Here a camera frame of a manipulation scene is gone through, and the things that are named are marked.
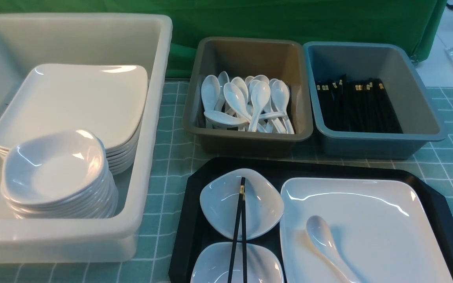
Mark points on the large white plastic tub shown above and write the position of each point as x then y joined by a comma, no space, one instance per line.
28,40

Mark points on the brown plastic spoon bin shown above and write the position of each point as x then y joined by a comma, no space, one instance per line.
242,57

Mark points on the stack of white square plates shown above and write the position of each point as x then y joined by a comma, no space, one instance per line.
108,101

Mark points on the white bowl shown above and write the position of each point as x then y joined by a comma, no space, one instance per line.
264,204
212,265

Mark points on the large white square plate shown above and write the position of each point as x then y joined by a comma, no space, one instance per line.
379,227

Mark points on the stack of white bowls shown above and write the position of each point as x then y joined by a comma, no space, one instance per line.
64,175

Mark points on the black plastic serving tray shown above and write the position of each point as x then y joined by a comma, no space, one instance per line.
194,232

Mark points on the teal checked tablecloth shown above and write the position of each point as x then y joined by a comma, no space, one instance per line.
178,154

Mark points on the blue-grey plastic chopstick bin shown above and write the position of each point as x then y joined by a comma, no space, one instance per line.
419,119

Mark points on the green backdrop cloth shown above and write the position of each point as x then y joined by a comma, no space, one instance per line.
408,24

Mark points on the white spoon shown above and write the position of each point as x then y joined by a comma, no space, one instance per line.
321,237

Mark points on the bundle of black chopsticks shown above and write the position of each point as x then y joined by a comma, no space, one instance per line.
357,106

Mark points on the pile of white spoons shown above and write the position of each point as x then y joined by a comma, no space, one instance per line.
254,103

